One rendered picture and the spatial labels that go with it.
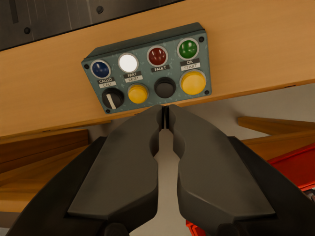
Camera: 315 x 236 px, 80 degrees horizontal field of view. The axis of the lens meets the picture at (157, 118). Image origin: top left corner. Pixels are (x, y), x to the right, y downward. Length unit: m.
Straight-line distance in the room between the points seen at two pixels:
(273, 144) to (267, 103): 0.86
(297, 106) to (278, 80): 1.02
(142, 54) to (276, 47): 0.17
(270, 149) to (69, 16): 0.40
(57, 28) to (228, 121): 1.01
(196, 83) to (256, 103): 1.01
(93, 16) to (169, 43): 0.15
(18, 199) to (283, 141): 0.52
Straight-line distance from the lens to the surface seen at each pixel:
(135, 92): 0.24
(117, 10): 0.32
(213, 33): 0.29
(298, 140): 0.41
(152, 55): 0.22
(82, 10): 0.34
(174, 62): 0.23
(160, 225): 1.38
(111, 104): 0.25
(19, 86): 0.38
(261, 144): 0.39
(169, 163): 1.22
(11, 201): 0.50
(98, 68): 0.24
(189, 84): 0.23
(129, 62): 0.23
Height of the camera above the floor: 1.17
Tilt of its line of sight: 80 degrees down
